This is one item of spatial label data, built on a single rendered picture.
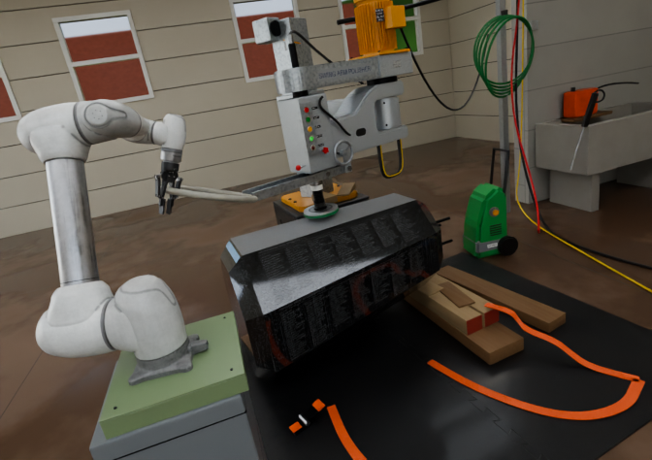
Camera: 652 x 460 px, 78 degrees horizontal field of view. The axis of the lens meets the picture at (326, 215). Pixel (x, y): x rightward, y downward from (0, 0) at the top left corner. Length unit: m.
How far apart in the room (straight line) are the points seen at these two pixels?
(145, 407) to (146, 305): 0.26
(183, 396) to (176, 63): 7.26
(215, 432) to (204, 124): 7.13
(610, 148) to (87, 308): 4.28
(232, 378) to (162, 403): 0.19
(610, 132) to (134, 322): 4.17
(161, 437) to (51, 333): 0.42
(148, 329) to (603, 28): 5.02
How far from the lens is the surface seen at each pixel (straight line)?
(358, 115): 2.50
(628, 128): 4.72
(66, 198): 1.40
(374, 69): 2.60
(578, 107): 4.89
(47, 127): 1.45
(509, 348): 2.52
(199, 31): 8.20
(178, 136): 1.91
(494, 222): 3.56
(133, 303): 1.25
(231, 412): 1.29
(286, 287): 2.08
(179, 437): 1.32
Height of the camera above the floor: 1.57
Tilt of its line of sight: 18 degrees down
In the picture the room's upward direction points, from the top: 10 degrees counter-clockwise
